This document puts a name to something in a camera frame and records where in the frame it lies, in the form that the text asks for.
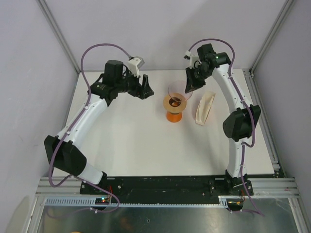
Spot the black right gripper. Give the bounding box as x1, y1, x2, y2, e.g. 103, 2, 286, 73
186, 66, 210, 94

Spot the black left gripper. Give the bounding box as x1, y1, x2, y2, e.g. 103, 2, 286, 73
115, 68, 154, 100

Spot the cream coffee filter holder stack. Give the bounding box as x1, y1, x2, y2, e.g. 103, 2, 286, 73
195, 91, 216, 126

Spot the clear pink plastic dripper cone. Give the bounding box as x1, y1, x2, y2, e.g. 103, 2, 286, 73
168, 80, 192, 103

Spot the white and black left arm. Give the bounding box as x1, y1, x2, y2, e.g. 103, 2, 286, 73
44, 57, 154, 194

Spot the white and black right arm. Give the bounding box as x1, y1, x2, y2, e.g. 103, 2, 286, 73
184, 44, 261, 195

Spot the wooden and orange dripper stand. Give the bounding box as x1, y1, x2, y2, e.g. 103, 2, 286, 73
163, 93, 187, 123

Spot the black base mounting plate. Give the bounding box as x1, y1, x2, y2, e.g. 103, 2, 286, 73
80, 175, 254, 203

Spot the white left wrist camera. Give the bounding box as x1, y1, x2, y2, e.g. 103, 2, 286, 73
127, 57, 145, 77

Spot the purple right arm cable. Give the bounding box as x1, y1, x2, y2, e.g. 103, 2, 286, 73
188, 38, 265, 217

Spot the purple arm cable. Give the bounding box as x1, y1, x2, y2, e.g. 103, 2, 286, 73
188, 38, 265, 217
47, 43, 133, 187

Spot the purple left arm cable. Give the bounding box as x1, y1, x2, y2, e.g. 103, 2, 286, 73
47, 43, 133, 187

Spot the aluminium frame rail front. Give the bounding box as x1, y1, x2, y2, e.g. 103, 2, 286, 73
36, 177, 300, 198

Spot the aluminium right corner post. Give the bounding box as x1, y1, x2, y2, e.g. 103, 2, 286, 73
249, 0, 296, 74

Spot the aluminium corner post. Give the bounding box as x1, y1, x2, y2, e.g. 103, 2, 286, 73
36, 0, 80, 74
249, 0, 296, 74

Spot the aluminium left corner post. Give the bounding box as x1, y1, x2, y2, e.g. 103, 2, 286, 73
36, 0, 80, 74

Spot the grey slotted cable duct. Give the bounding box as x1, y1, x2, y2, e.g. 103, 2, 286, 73
44, 196, 242, 208

